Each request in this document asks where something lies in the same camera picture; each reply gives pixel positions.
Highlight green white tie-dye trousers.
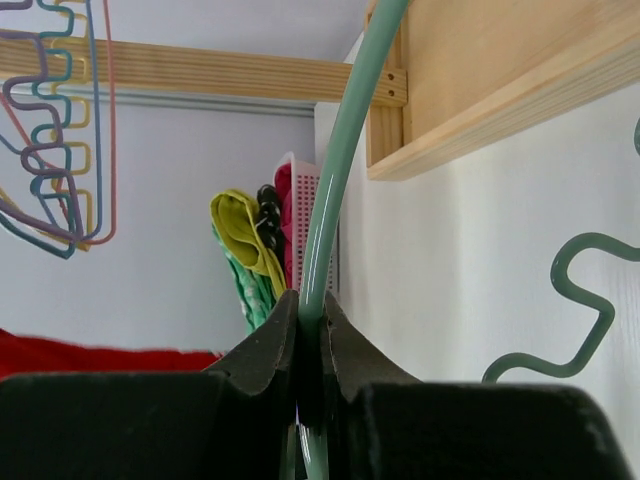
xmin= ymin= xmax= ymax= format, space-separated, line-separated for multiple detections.
xmin=212 ymin=225 xmax=276 ymax=334

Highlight wooden clothes rack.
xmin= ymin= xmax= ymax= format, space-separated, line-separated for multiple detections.
xmin=0 ymin=0 xmax=640 ymax=182

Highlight teal hanger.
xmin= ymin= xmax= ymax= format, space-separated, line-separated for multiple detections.
xmin=0 ymin=0 xmax=86 ymax=260

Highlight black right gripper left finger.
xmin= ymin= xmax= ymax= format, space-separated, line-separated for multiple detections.
xmin=1 ymin=291 xmax=298 ymax=479

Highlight yellow-green trousers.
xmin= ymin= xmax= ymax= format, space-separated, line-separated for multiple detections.
xmin=210 ymin=189 xmax=286 ymax=300

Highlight pink garment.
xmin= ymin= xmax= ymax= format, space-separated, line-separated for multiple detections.
xmin=274 ymin=162 xmax=297 ymax=290

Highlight black white patterned garment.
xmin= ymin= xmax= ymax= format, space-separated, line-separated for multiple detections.
xmin=255 ymin=184 xmax=285 ymax=264

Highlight mint green hanger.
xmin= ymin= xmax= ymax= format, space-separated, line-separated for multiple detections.
xmin=294 ymin=1 xmax=639 ymax=479

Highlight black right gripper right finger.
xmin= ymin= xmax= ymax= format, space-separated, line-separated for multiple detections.
xmin=320 ymin=297 xmax=632 ymax=479

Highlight light blue wire hanger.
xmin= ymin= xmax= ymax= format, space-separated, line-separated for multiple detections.
xmin=0 ymin=0 xmax=104 ymax=243

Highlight red trousers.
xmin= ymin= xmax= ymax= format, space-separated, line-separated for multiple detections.
xmin=1 ymin=330 xmax=223 ymax=379

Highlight yellow hanger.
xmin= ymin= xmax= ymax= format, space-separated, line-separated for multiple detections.
xmin=1 ymin=1 xmax=102 ymax=250

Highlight lilac hanger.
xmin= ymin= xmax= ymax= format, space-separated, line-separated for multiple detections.
xmin=1 ymin=29 xmax=83 ymax=260

